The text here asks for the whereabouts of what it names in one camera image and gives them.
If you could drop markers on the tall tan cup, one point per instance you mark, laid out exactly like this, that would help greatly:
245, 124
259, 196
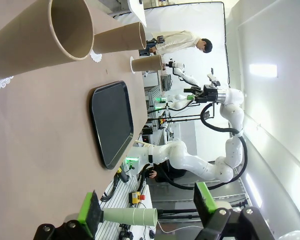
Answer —
115, 40
27, 37
146, 63

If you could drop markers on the person in cream shirt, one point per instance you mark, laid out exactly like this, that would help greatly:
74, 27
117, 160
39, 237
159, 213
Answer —
177, 42

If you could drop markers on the white backdrop screen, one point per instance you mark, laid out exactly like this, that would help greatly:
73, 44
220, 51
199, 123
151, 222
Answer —
202, 20

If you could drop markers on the light green cup stack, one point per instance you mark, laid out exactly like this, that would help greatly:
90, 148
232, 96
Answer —
130, 217

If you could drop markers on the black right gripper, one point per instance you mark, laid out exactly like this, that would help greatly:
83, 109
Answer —
210, 94

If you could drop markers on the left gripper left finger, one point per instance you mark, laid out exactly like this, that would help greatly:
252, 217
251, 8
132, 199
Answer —
90, 212

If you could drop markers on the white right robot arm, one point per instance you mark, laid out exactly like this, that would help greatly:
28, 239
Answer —
190, 165

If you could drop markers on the seated person in black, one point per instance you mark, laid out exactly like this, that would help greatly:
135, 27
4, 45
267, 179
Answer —
165, 176

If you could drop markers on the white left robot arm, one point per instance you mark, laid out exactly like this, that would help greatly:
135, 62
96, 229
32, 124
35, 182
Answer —
295, 236

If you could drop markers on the aluminium frame workbench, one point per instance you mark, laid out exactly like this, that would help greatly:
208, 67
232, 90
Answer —
152, 97

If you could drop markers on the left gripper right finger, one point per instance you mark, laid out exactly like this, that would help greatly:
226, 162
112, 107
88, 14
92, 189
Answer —
203, 200

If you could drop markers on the black plastic tray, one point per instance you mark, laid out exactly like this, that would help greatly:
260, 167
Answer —
112, 125

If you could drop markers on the yellow emergency stop button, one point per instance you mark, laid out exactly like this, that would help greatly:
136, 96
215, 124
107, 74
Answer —
136, 197

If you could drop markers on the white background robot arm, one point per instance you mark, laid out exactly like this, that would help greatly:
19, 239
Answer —
187, 77

